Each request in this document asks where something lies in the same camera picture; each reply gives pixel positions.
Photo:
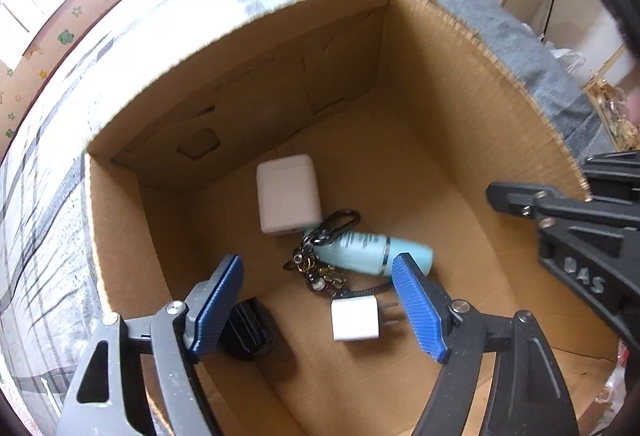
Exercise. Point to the window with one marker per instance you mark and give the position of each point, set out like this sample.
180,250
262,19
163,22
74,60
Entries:
20,10

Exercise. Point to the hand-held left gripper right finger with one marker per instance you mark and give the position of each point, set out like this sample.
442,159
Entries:
417,311

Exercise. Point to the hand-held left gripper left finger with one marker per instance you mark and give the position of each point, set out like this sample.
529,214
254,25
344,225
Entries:
215,301

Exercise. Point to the white charger plug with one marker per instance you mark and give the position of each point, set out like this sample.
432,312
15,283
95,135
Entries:
355,318

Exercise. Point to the small black case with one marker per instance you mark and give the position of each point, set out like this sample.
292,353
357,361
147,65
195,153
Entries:
250,331

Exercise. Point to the cardboard box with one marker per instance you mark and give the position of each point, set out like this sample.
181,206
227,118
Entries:
450,140

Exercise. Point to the white rounded case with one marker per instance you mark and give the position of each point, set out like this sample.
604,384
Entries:
287,196

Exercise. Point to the teal lotion bottle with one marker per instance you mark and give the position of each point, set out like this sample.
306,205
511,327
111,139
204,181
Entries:
365,248

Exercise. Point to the white plastic bags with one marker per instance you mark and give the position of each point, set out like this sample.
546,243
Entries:
570,58

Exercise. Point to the wooden rack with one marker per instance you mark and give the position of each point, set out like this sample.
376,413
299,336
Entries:
612,65

